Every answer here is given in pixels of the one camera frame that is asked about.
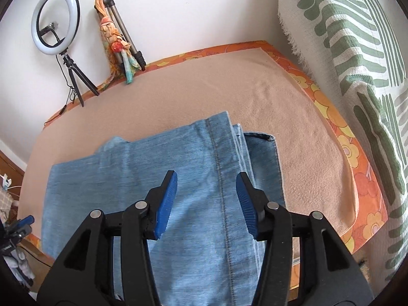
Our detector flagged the green white patterned blanket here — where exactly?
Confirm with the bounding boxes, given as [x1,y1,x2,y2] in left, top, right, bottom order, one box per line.
[277,0,408,287]

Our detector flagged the black ring light cable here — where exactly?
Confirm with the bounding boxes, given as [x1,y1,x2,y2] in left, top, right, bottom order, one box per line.
[43,56,75,126]

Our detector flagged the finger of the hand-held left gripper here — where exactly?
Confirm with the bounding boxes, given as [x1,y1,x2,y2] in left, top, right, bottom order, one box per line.
[17,215,35,230]

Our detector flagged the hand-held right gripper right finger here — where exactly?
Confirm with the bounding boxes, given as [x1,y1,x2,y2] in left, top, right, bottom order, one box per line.
[235,171,373,306]

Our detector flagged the white ring light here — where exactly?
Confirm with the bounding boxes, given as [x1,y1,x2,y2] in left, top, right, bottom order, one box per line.
[31,0,80,56]

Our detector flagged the blue denim pants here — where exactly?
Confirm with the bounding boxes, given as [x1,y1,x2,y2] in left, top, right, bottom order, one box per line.
[41,111,286,306]

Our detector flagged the orange scarf and umbrella bundle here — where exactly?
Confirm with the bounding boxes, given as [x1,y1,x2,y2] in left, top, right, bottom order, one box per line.
[94,0,144,85]

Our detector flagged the small black tripod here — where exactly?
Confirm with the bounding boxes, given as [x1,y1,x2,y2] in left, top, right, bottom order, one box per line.
[56,54,100,107]

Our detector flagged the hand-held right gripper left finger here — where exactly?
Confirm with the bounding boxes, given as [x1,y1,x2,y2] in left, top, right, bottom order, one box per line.
[36,170,178,306]

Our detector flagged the beige table blanket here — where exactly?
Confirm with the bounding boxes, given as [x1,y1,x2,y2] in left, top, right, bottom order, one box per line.
[16,47,358,239]

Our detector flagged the orange floral tablecloth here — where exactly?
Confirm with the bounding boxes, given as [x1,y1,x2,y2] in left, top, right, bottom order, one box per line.
[19,40,388,281]

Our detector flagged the folded grey tripod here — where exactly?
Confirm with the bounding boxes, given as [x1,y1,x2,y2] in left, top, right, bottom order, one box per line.
[104,0,146,71]

